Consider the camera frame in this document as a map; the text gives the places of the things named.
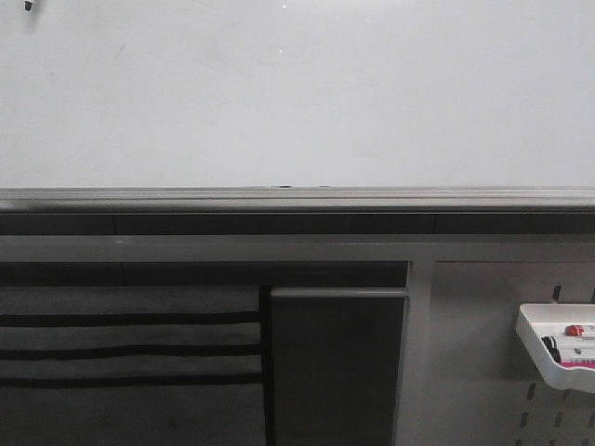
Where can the white whiteboard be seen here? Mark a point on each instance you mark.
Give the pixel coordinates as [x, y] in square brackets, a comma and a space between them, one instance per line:
[437, 102]

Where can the dark grey cabinet panel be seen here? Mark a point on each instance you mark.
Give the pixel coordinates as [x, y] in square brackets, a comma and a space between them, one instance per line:
[336, 363]

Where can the grey pegboard panel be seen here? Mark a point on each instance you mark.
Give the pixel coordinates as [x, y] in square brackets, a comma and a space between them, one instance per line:
[467, 379]

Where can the white plastic tray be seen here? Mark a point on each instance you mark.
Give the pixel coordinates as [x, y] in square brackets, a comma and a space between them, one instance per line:
[535, 321]

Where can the grey fabric pocket organizer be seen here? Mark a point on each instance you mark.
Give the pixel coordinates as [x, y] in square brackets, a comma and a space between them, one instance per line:
[175, 365]

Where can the black capped marker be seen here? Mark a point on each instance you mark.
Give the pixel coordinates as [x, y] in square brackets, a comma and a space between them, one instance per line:
[569, 350]

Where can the red capped marker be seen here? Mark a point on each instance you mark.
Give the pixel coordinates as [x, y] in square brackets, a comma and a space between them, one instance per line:
[584, 331]

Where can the pink label marker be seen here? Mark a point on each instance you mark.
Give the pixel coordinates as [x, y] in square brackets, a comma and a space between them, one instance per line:
[578, 364]

